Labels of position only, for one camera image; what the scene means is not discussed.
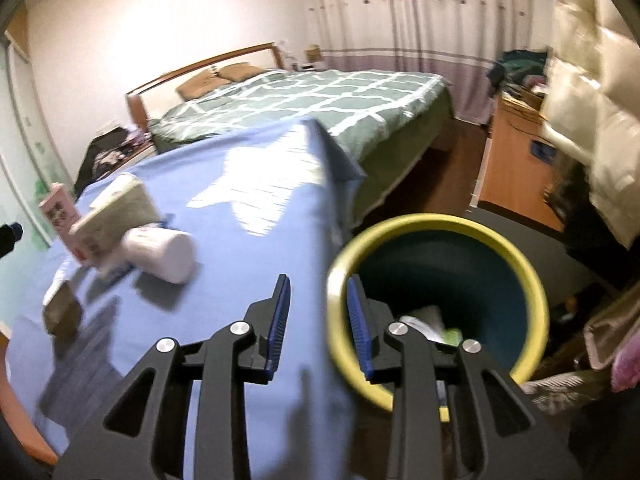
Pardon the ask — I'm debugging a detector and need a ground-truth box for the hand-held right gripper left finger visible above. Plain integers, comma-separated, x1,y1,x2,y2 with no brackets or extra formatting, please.
52,274,292,480

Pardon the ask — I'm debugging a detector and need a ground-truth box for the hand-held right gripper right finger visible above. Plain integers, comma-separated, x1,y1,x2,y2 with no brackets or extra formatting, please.
346,274,586,480

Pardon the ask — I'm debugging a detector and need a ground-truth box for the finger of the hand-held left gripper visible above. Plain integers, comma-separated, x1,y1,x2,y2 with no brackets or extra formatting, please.
0,221,24,260

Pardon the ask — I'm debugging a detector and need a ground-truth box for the pink carton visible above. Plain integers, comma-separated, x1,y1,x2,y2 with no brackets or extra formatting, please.
39,182,83,263

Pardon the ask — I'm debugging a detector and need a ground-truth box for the white foam net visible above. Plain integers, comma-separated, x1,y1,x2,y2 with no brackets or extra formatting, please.
397,305,446,342

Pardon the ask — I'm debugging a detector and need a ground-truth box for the small brown box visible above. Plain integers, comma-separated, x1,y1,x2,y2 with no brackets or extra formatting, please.
42,280,83,341

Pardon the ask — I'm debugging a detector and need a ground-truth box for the beige cardboard box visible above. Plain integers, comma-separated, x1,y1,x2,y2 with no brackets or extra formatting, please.
70,172,161,267

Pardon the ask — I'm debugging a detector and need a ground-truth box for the yellow-rimmed dark trash bin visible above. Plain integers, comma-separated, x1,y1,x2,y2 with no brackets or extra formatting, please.
326,213,551,411

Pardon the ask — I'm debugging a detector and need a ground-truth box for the white paper cup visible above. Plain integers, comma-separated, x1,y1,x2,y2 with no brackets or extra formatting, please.
122,227,197,285

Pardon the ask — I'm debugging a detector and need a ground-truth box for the frosted glass wardrobe door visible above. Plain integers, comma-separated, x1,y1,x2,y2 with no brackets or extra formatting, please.
0,50,76,331

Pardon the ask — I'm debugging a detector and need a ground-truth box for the blue star-print tablecloth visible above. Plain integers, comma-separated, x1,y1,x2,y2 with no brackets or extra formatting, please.
10,117,366,480

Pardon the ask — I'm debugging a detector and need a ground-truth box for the pile of clothes on nightstand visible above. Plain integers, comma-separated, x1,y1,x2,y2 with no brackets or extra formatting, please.
75,127,151,196

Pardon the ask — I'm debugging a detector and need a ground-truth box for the wooden bed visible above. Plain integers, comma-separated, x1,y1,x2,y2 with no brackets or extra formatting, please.
125,42,456,231

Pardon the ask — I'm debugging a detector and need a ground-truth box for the wooden desk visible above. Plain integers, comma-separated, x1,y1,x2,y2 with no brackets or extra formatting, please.
477,92,566,231

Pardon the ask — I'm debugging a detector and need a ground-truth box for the green checked duvet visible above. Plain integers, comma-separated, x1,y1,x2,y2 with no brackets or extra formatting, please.
150,67,448,161

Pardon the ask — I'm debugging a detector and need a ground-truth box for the brown pillow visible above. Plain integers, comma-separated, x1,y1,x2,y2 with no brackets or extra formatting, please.
175,71,221,102
217,62,266,82

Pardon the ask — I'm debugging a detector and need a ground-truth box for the pink floral bag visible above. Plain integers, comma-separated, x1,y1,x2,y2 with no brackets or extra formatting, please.
582,290,640,393

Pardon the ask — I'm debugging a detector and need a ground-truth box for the pile of clothes on desk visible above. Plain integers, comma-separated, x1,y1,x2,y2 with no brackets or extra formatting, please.
487,47,551,98

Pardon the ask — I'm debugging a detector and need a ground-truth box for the striped pink white curtain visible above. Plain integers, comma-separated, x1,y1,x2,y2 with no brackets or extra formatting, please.
300,0,556,123

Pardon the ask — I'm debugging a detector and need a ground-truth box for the cream down jacket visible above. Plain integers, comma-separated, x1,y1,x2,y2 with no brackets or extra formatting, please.
540,0,640,251

